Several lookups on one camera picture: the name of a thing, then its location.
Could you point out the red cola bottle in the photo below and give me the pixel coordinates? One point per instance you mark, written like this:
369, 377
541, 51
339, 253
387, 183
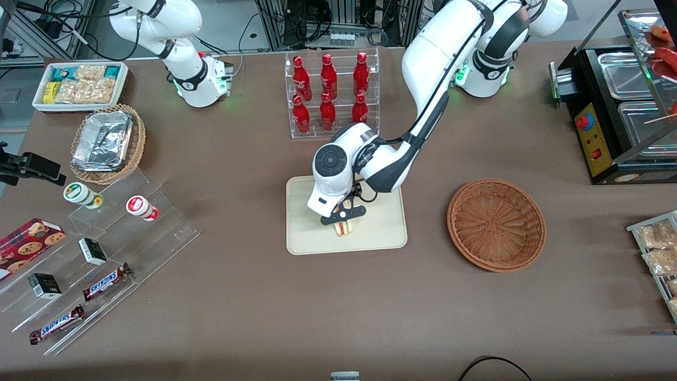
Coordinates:
300, 114
327, 112
301, 74
328, 71
361, 70
360, 109

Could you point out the triangle sandwich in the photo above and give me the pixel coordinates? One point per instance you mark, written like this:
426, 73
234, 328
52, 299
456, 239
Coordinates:
344, 228

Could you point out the clear acrylic bottle rack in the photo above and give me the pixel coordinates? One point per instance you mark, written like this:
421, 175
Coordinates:
344, 129

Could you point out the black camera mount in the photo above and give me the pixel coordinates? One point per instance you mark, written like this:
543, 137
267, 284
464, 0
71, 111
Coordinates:
34, 165

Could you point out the grey snack bag tray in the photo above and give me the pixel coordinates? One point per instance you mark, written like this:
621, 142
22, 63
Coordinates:
637, 228

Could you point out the red white yoghurt cup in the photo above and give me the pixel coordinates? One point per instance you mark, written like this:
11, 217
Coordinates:
140, 207

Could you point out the small grey device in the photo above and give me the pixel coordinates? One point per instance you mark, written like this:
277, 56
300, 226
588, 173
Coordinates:
345, 376

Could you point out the red sausage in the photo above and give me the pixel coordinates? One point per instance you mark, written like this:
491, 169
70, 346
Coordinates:
662, 34
667, 58

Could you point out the white snack bin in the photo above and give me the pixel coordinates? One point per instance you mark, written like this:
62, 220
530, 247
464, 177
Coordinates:
38, 105

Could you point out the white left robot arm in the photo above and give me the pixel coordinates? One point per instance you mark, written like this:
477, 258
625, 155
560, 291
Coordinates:
433, 58

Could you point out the clear cracker bag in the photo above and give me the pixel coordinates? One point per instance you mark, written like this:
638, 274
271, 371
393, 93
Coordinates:
90, 72
74, 91
104, 91

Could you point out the red cookie box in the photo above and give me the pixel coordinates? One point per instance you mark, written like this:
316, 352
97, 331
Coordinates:
26, 243

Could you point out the small black box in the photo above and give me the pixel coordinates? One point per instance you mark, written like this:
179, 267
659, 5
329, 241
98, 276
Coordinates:
93, 251
44, 286

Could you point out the Snickers chocolate bar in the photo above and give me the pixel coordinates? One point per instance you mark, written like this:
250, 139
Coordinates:
56, 324
107, 281

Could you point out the teal snack packet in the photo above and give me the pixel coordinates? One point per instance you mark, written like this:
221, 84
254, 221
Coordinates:
64, 73
112, 71

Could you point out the tan wicker basket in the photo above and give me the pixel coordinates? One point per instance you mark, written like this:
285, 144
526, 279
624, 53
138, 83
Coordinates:
136, 143

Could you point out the clear acrylic stepped display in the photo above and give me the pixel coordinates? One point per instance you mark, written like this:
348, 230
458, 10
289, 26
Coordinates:
158, 238

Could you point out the yellow snack packet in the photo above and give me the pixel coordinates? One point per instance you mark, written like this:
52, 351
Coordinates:
49, 92

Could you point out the steel warmer pan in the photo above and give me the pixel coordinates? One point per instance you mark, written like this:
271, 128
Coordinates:
624, 74
642, 129

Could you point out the clear fried snack bag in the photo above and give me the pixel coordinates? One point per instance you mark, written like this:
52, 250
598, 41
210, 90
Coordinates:
657, 234
662, 261

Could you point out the silver foil container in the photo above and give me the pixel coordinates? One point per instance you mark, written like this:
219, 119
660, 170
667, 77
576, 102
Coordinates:
103, 142

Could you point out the black food warmer machine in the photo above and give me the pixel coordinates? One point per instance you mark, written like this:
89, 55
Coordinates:
608, 132

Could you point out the beige plastic tray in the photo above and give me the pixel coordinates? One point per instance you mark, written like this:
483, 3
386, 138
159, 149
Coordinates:
381, 227

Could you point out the green white yoghurt cup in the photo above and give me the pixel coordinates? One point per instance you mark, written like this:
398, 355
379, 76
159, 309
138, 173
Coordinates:
79, 193

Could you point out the brown round wicker basket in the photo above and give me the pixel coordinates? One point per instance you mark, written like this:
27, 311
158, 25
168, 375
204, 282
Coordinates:
494, 225

